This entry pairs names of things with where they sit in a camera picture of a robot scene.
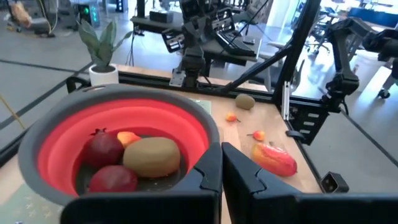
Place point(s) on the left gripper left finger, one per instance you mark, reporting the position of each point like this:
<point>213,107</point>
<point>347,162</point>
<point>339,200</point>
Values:
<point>202,177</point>

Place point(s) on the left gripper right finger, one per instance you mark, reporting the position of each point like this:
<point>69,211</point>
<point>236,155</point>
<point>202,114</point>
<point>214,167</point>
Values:
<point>248,196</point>

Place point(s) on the brown kiwi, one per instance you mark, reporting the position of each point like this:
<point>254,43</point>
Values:
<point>152,157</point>
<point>245,101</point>

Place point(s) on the dark red round fruit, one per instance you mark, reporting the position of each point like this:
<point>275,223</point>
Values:
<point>113,180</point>

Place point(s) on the dark red pomegranate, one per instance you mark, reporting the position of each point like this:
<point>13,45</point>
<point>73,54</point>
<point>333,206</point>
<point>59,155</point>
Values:
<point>102,149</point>

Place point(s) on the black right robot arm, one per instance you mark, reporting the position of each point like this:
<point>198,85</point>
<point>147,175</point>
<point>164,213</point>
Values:
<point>192,62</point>

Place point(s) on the red mango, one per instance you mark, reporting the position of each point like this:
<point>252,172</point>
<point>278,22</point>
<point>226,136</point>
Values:
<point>273,159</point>

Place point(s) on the black keyboard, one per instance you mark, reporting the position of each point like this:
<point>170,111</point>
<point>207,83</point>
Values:
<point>236,43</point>

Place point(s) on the red collapsible bowl grey rim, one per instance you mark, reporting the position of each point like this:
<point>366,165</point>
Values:
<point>62,146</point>

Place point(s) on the potted plant white pot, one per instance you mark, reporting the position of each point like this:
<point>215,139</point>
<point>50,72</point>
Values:
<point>101,49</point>

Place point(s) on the green perforated metal shelf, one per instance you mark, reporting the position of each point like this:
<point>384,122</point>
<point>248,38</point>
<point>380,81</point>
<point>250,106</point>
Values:
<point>18,205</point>

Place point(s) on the computer tower green light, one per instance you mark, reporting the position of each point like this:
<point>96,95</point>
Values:
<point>88,14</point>

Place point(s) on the small black edge bracket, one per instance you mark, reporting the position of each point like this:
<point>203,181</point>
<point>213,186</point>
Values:
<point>334,183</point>

